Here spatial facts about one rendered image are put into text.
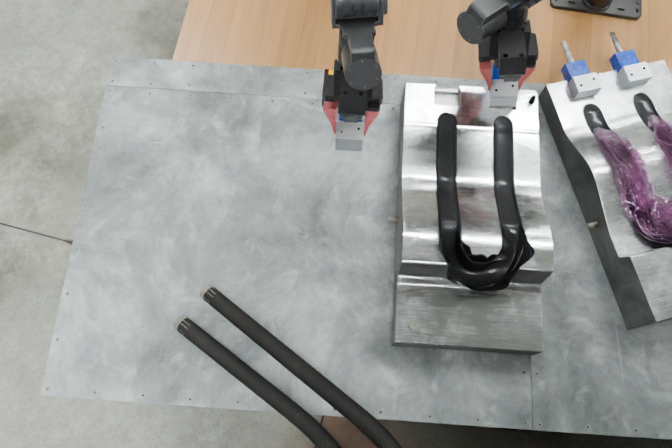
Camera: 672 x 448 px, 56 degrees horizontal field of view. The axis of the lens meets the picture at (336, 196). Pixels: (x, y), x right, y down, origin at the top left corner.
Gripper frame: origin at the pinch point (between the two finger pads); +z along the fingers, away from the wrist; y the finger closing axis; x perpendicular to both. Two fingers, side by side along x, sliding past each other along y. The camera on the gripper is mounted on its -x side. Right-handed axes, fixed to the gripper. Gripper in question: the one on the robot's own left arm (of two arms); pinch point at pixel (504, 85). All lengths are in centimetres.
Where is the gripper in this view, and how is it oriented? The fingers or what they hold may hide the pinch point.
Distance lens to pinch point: 124.2
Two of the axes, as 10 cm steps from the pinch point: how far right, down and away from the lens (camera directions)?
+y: 9.8, 0.1, -1.8
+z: 1.3, 6.6, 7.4
